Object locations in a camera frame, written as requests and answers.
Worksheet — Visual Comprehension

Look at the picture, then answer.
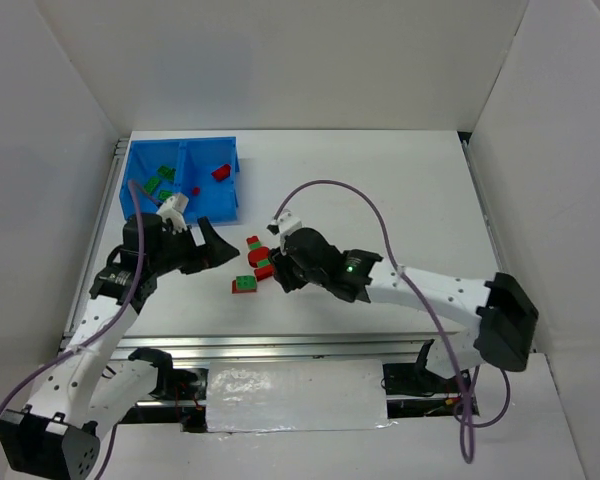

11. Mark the green on red lego stack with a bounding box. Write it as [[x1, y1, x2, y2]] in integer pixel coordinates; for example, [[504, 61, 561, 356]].
[[231, 275, 258, 294]]

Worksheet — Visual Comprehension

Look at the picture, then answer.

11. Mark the red green lego tower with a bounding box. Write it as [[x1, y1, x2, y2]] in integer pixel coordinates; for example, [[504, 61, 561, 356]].
[[246, 236, 269, 268]]

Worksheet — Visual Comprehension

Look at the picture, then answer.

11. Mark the dark green 2x2 lego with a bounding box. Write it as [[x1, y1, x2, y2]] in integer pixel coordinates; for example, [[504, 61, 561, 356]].
[[157, 165, 176, 183]]

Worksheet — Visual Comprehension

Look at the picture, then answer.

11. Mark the red 2x4 lego brick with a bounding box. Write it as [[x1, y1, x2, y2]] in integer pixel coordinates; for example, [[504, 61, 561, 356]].
[[211, 164, 232, 182]]

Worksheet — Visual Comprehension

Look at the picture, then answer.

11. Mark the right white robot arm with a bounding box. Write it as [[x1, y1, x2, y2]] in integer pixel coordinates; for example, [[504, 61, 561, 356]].
[[269, 228, 539, 379]]

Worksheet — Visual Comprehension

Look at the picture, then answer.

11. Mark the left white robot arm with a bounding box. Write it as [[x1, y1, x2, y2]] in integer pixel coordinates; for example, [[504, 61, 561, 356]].
[[0, 213, 239, 479]]

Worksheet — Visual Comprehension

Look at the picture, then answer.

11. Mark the blue two-compartment bin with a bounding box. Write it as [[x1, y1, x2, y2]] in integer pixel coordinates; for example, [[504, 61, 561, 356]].
[[119, 137, 239, 224]]

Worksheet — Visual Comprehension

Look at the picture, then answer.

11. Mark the white foil-covered panel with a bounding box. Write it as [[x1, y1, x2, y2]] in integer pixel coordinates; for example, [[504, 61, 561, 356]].
[[206, 359, 389, 433]]

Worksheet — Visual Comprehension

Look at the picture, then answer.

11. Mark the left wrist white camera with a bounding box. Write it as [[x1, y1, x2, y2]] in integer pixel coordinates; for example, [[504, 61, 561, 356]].
[[157, 193, 189, 232]]

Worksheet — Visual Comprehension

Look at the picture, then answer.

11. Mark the wrist white camera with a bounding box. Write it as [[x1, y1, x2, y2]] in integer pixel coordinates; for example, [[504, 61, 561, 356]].
[[157, 193, 189, 232], [266, 209, 302, 238]]

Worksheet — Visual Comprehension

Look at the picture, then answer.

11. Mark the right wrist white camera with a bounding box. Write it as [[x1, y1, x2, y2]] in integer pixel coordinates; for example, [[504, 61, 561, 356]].
[[266, 209, 302, 238]]

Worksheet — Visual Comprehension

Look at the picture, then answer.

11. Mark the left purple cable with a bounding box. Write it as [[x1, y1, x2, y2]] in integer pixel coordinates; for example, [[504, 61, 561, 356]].
[[0, 179, 166, 480]]

